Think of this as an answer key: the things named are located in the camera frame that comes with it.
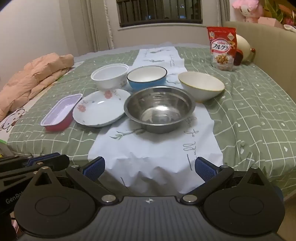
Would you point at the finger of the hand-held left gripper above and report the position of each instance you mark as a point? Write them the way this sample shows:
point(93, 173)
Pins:
point(31, 162)
point(59, 158)

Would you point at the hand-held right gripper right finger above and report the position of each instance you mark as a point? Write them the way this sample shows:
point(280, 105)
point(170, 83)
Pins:
point(204, 168)

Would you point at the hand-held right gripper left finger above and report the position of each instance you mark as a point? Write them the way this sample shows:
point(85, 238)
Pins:
point(94, 169)

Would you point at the red rectangular dish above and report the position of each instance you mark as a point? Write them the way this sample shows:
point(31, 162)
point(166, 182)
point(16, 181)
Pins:
point(60, 111)

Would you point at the cream bowl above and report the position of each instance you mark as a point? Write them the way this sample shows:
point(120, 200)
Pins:
point(198, 84)

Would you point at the white floral bowl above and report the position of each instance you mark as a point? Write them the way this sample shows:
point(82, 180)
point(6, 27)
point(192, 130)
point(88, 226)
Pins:
point(108, 76)

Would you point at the blue bowl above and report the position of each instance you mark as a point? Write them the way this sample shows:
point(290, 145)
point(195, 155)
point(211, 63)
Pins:
point(145, 76)

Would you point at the white deer print paper runner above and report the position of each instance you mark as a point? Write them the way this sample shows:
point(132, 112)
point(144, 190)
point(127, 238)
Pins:
point(150, 148)

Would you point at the stainless steel bowl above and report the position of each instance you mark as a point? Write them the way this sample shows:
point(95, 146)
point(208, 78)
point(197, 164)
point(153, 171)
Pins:
point(159, 109)

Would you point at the green checkered bed sheet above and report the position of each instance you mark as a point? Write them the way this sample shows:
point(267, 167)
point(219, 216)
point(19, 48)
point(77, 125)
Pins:
point(254, 104)

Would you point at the peach quilt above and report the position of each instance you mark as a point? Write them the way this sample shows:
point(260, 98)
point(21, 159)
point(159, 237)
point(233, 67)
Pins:
point(30, 76)

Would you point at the red cereal bag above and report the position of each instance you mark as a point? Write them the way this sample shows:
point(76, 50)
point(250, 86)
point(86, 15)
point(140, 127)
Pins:
point(222, 48)

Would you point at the cream round plush toy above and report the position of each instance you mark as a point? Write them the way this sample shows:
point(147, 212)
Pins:
point(242, 46)

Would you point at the beige headboard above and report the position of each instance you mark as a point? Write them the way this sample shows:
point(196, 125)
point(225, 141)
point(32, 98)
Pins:
point(272, 51)

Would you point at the white curtain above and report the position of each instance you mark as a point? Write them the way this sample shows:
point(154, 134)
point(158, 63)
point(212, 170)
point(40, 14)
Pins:
point(215, 11)
point(87, 23)

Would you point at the pink box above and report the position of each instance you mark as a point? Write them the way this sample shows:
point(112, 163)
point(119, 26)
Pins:
point(269, 22)

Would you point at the dark barred window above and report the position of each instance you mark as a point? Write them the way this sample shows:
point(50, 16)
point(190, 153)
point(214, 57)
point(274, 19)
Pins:
point(159, 11)

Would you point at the pink plush toy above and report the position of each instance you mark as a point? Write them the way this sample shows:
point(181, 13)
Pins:
point(248, 10)

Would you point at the green leafy plant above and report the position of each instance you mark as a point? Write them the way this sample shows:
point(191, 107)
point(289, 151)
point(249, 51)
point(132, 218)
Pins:
point(277, 9)

